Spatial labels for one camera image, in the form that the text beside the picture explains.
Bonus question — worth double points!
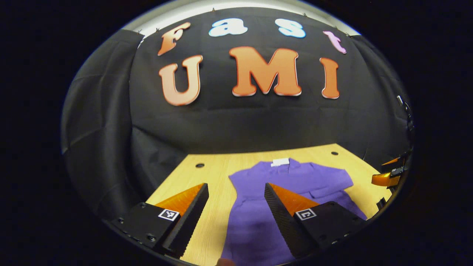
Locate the black backdrop cloth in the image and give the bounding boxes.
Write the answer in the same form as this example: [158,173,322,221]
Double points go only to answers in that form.
[129,7,374,192]

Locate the dark metal stand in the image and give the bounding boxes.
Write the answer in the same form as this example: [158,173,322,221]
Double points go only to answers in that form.
[396,95,414,132]

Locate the purple button-up shirt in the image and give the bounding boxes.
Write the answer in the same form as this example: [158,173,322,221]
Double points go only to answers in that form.
[221,158,368,266]

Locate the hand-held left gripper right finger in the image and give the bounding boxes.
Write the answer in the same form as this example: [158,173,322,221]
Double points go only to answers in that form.
[264,183,368,259]

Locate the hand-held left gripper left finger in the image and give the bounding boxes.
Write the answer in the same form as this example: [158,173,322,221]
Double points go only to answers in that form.
[111,183,210,259]

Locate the plain black cloth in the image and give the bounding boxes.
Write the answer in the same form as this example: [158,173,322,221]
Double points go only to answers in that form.
[60,29,145,220]
[349,34,414,165]

